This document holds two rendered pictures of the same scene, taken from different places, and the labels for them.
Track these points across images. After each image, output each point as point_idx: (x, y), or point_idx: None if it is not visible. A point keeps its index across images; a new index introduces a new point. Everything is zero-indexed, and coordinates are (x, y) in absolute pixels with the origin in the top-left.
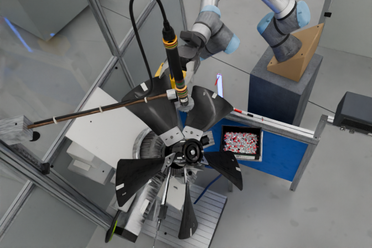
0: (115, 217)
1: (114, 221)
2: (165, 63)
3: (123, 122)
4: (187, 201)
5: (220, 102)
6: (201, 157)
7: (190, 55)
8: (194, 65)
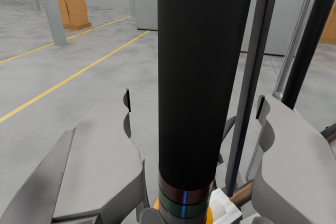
0: (220, 158)
1: (219, 156)
2: (309, 137)
3: None
4: (144, 201)
5: None
6: None
7: None
8: (57, 166)
